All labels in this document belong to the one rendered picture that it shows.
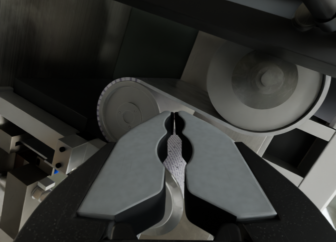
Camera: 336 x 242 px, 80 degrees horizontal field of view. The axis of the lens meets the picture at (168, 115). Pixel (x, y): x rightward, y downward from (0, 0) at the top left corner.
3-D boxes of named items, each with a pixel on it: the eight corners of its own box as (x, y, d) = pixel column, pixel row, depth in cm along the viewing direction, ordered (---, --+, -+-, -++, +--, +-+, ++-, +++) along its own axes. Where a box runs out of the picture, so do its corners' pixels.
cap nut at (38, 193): (32, 188, 42) (47, 199, 41) (47, 180, 45) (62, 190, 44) (29, 201, 43) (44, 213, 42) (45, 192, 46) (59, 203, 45)
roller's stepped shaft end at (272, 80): (259, 51, 16) (302, 66, 15) (255, 59, 21) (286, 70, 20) (240, 89, 17) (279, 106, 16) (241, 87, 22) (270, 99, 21)
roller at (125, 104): (108, 69, 34) (171, 98, 30) (164, 73, 57) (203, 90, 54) (91, 132, 37) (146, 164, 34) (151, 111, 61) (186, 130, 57)
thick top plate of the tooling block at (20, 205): (7, 171, 42) (27, 186, 41) (118, 129, 79) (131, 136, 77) (-1, 227, 47) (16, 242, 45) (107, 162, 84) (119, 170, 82)
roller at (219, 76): (232, 9, 27) (349, 44, 23) (238, 42, 50) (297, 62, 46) (191, 105, 31) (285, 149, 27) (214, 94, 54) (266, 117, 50)
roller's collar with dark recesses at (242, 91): (247, 38, 21) (312, 60, 19) (247, 47, 27) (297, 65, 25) (221, 95, 23) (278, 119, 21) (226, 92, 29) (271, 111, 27)
